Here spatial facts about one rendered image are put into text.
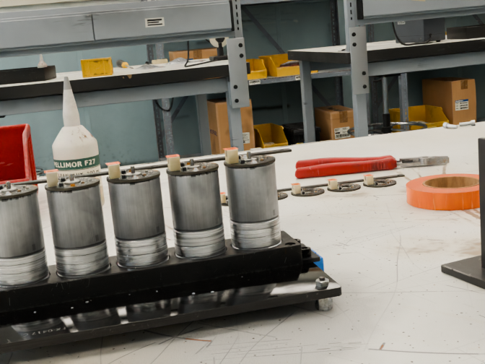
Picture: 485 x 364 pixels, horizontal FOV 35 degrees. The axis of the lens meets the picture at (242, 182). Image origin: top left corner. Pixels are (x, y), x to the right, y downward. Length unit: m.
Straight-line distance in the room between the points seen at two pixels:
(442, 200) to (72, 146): 0.27
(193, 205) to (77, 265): 0.06
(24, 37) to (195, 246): 2.24
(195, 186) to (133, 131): 4.40
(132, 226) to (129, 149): 4.41
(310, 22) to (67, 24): 2.62
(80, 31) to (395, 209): 2.13
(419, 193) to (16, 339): 0.29
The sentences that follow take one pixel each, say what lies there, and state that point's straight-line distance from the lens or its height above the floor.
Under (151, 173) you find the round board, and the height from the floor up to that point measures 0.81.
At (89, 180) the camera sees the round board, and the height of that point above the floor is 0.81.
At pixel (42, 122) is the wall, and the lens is 4.73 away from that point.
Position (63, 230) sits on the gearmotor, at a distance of 0.36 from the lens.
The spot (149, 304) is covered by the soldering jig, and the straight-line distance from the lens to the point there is 0.35.
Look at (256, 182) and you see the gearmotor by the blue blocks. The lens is 0.37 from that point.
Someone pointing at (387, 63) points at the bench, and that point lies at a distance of 2.91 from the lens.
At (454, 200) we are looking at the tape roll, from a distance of 0.51.
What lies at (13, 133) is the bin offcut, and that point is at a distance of 0.70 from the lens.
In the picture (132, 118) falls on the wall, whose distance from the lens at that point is 4.75.
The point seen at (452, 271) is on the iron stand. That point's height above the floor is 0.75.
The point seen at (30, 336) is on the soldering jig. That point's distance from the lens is 0.33.
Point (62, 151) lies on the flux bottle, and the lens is 0.59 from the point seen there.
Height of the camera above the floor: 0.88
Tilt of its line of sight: 11 degrees down
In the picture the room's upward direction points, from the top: 5 degrees counter-clockwise
